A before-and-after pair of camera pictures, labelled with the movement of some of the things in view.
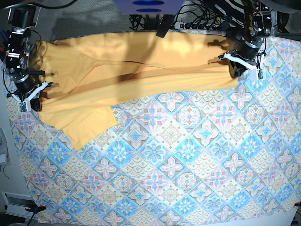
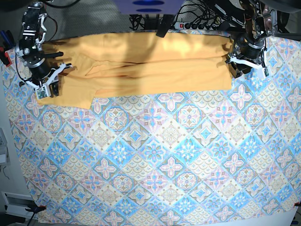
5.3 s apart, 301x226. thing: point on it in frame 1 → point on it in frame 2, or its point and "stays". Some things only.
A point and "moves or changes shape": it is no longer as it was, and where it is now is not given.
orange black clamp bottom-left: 35,209 stays
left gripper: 25,91 → 43,78
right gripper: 249,55 stays
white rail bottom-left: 15,204 stays
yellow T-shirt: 92,72 moves or changes shape
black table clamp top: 166,23 stays
